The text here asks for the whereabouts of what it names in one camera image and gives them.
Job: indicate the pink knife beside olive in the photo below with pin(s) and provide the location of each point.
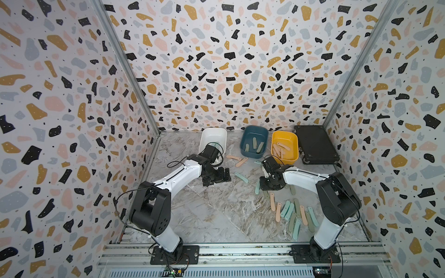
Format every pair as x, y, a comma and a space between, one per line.
272, 201

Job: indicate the dark teal storage box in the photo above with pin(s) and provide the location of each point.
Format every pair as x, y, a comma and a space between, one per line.
261, 135

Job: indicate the pink knife top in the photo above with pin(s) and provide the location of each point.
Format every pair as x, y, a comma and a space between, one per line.
234, 157

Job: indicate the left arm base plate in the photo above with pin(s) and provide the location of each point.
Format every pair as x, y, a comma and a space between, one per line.
183, 255

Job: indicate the black case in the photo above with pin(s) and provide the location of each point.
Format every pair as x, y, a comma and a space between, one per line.
315, 145

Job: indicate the aluminium front rail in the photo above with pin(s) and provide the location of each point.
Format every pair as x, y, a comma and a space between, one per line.
245, 260

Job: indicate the olive knife lowest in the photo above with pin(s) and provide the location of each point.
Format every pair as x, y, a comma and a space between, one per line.
292, 223

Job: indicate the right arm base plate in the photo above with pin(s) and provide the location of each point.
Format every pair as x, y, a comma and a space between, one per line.
313, 254

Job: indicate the pink knife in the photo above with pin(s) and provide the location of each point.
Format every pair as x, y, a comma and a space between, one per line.
234, 157
278, 212
276, 151
283, 146
303, 215
281, 151
272, 201
240, 163

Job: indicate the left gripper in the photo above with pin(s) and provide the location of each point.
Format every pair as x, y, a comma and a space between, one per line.
221, 178

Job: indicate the mint knife lowest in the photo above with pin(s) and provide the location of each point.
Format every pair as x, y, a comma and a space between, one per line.
295, 232

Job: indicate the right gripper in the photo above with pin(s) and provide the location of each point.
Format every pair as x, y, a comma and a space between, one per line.
263, 187

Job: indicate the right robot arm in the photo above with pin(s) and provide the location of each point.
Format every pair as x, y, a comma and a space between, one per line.
339, 202

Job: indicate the white storage box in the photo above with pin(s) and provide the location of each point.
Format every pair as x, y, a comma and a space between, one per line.
216, 137

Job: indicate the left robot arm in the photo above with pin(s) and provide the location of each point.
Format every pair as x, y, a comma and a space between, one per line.
150, 212

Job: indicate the olive knife bottom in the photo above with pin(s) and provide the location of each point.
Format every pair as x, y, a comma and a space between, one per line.
297, 207

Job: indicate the yellow storage box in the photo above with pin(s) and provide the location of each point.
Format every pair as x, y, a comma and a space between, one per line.
289, 139

